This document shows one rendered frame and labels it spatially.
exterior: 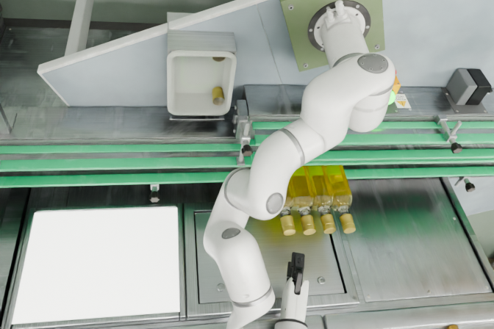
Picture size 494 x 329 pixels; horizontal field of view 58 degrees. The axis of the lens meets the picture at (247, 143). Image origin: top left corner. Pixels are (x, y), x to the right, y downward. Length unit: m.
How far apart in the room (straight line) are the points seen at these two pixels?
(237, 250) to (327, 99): 0.32
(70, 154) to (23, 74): 0.62
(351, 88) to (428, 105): 0.65
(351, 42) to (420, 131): 0.45
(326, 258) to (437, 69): 0.66
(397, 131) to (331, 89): 0.56
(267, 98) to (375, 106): 0.45
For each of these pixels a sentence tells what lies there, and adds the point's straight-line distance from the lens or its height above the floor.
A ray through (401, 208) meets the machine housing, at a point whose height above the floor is 1.01.
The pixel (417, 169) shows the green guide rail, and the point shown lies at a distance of 1.53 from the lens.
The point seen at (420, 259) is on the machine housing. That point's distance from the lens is 1.51.
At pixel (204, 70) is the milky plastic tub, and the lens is 1.24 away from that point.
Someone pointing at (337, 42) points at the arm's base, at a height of 0.92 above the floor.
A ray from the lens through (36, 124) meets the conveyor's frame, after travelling 1.36.
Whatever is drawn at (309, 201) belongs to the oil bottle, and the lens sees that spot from 1.24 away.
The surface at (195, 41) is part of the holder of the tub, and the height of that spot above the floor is 0.79.
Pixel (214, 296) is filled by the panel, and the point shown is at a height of 1.27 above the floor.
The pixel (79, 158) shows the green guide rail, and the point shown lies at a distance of 1.28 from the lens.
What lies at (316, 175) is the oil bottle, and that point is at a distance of 1.30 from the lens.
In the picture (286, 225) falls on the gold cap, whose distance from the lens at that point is 1.20.
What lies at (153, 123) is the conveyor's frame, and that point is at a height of 0.82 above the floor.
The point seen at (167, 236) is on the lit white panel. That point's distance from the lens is 1.31.
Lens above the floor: 1.70
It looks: 39 degrees down
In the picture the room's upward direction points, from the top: 171 degrees clockwise
